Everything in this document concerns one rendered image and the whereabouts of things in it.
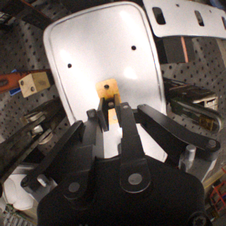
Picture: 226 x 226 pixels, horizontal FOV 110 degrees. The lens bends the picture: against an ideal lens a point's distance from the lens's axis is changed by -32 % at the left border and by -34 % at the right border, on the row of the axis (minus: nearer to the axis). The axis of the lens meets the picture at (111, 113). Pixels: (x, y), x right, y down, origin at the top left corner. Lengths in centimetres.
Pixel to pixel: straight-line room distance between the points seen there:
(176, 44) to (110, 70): 17
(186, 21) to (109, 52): 20
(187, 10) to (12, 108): 90
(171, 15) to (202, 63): 48
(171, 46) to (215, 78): 57
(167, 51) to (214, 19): 20
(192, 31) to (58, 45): 29
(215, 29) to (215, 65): 46
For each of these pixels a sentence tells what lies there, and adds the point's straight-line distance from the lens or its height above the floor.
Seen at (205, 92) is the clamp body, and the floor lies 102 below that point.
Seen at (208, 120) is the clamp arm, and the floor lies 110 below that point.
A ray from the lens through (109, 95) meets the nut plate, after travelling 21.
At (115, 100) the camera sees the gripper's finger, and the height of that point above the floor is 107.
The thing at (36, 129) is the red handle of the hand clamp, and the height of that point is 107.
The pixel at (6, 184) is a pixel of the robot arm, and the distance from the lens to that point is 80.
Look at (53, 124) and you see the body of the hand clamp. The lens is 26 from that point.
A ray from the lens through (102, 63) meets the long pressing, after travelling 23.
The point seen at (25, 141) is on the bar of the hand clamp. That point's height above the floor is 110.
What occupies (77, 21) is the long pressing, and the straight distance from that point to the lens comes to 26.
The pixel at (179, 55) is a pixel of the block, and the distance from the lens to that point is 30.
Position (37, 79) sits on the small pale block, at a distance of 22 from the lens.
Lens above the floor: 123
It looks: 68 degrees down
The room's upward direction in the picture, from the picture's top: 178 degrees clockwise
